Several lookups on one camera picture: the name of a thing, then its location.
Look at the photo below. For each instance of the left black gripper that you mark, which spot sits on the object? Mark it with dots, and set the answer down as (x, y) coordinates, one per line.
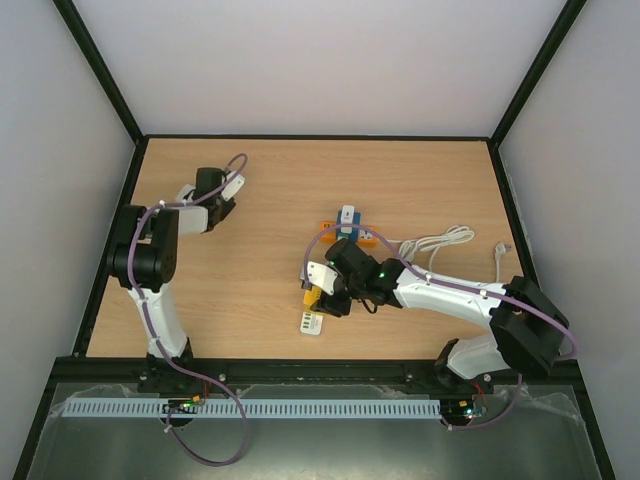
(223, 215)

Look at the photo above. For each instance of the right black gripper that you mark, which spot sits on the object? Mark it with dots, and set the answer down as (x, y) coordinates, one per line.
(333, 304)

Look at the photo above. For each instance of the yellow cube socket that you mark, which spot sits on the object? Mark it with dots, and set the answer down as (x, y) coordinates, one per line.
(310, 299)

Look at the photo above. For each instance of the white power strip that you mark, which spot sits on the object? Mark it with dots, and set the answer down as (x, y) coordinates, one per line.
(311, 323)

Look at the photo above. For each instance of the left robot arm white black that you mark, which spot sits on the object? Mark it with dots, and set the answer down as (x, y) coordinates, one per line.
(144, 256)

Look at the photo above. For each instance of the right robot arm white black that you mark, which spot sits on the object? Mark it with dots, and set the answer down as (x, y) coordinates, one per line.
(523, 329)

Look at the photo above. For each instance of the blue cube socket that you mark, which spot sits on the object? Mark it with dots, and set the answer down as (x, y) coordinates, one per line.
(353, 225)

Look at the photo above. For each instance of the orange power strip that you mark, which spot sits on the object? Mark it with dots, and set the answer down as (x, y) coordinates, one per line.
(362, 238)

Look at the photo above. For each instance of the white charger on blue cube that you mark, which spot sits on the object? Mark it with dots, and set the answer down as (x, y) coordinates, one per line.
(346, 216)

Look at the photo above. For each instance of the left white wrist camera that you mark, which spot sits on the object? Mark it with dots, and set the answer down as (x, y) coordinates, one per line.
(233, 186)

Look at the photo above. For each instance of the light blue slotted cable duct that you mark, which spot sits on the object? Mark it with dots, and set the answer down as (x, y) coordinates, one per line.
(253, 409)

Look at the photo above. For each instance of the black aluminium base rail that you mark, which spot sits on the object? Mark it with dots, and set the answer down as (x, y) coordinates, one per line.
(320, 372)

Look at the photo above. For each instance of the black enclosure frame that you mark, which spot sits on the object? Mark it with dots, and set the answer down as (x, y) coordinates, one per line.
(567, 371)

